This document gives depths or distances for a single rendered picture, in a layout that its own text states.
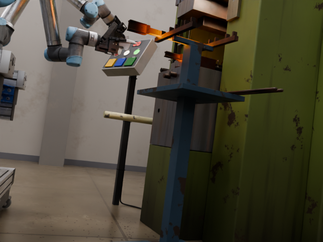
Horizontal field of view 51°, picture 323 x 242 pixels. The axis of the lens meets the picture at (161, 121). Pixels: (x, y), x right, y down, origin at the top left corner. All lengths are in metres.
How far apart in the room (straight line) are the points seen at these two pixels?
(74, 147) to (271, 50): 3.50
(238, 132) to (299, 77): 0.44
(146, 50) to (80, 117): 2.56
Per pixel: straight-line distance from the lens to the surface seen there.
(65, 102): 4.49
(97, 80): 4.83
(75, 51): 1.78
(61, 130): 4.48
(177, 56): 2.01
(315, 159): 1.92
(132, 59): 2.36
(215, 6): 2.13
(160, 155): 1.92
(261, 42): 1.73
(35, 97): 4.79
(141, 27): 1.55
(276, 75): 1.77
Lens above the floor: 0.51
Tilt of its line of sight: 3 degrees up
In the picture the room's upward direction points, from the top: 7 degrees clockwise
